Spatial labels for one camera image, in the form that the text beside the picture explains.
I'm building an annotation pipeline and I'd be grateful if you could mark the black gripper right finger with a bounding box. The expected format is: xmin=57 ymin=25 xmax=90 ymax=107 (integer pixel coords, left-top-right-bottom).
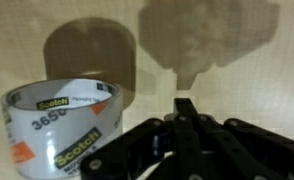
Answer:
xmin=186 ymin=97 xmax=294 ymax=180

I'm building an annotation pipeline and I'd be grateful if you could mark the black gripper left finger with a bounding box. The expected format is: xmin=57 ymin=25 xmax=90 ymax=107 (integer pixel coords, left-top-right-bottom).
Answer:
xmin=79 ymin=97 xmax=206 ymax=180

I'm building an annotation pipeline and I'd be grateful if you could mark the clear Scotch packing tape roll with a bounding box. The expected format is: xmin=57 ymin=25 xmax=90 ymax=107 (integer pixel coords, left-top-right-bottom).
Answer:
xmin=0 ymin=78 xmax=124 ymax=180

